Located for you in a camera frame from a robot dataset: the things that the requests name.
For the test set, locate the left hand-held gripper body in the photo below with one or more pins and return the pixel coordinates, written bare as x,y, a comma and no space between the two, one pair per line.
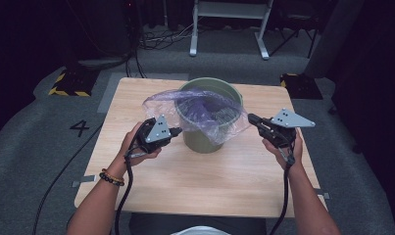
152,135

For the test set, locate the person's dark pants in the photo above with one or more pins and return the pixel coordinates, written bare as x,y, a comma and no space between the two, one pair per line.
152,225

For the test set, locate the green plastic bin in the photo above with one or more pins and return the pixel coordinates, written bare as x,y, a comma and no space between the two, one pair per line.
203,143

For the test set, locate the black folding chair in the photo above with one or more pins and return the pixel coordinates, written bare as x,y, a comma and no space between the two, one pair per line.
294,23

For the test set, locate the purple plastic bag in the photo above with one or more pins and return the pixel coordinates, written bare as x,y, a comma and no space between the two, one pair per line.
201,109

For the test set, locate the grey pillar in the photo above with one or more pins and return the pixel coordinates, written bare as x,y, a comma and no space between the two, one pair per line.
335,36

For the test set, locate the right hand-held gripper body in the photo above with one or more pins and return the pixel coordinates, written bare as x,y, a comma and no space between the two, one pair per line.
281,129

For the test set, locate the person's right hand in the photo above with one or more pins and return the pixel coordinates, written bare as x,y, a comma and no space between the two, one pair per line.
293,153

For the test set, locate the grey tape strip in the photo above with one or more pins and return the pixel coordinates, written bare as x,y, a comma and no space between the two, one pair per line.
323,194
84,180

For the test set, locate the yellow black striped base plate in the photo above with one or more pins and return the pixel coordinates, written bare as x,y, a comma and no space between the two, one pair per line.
72,83
301,86

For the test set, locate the person's left hand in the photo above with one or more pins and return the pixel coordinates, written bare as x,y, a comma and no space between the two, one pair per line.
129,143

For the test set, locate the white metal stand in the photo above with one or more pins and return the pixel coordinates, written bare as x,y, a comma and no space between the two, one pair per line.
229,11

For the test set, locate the person's white shirt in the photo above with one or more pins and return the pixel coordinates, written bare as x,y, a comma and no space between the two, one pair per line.
201,231

